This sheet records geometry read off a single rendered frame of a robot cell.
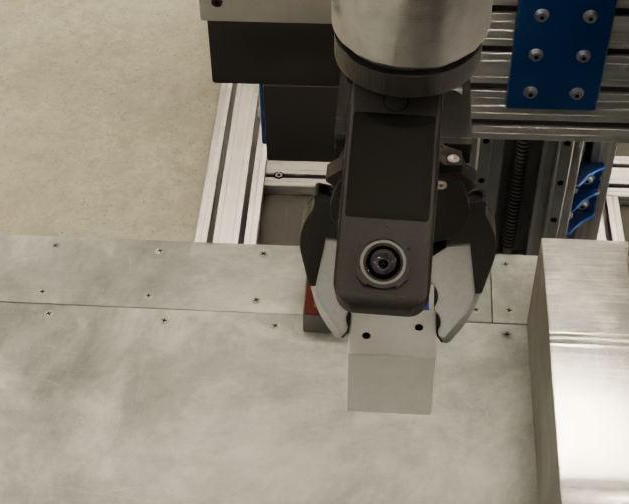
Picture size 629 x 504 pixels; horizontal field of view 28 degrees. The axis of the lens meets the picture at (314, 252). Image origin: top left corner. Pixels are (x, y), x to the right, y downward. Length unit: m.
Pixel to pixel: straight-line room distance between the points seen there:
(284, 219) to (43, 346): 0.95
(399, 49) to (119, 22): 2.07
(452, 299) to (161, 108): 1.73
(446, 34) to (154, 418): 0.42
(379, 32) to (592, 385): 0.32
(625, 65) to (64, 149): 1.33
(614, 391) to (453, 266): 0.17
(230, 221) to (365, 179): 1.23
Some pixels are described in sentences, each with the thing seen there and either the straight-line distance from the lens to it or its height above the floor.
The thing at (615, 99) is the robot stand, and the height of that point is 0.74.
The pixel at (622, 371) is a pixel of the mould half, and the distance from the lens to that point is 0.81.
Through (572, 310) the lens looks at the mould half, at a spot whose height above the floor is 0.89.
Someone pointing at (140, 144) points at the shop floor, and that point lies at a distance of 2.32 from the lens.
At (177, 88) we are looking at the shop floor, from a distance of 2.43.
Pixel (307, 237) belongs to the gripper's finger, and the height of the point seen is 1.03.
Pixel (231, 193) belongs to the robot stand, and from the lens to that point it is 1.87.
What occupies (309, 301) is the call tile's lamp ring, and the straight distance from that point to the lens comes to 0.92.
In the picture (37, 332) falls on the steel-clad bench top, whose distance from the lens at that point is 0.95.
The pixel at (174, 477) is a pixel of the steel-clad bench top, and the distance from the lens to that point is 0.86.
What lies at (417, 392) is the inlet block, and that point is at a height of 0.93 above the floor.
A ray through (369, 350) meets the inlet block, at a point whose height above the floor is 0.96.
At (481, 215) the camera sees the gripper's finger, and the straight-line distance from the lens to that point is 0.65.
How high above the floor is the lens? 1.51
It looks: 46 degrees down
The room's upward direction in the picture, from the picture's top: 1 degrees counter-clockwise
